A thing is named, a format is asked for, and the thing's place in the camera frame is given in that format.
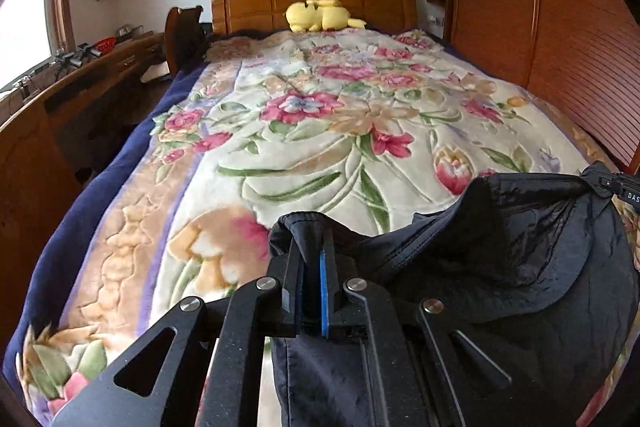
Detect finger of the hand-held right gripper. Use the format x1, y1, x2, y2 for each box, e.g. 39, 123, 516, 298
582, 167, 620, 198

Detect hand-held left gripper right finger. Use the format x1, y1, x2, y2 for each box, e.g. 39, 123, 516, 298
320, 247, 516, 427

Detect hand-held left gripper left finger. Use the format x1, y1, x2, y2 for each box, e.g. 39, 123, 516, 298
50, 226, 322, 427

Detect black jacket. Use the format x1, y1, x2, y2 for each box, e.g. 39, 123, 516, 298
267, 161, 635, 427

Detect floral blanket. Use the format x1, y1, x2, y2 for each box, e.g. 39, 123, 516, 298
2, 28, 640, 427

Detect wooden slatted wardrobe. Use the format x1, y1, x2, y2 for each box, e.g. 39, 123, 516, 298
425, 0, 640, 175

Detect white paper sheet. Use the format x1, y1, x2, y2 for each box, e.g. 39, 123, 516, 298
140, 64, 174, 83

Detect dark cloth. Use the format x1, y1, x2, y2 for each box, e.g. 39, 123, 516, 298
200, 27, 274, 46

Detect yellow plush toy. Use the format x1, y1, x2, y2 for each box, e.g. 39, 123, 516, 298
285, 0, 368, 32

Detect wooden chair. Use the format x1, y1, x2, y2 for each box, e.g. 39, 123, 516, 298
164, 5, 206, 76

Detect wooden desk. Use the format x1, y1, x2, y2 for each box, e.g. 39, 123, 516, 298
0, 32, 174, 240

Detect black desk gadgets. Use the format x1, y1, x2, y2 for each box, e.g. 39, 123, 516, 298
54, 44, 99, 68

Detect window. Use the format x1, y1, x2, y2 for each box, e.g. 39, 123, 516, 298
0, 0, 73, 90

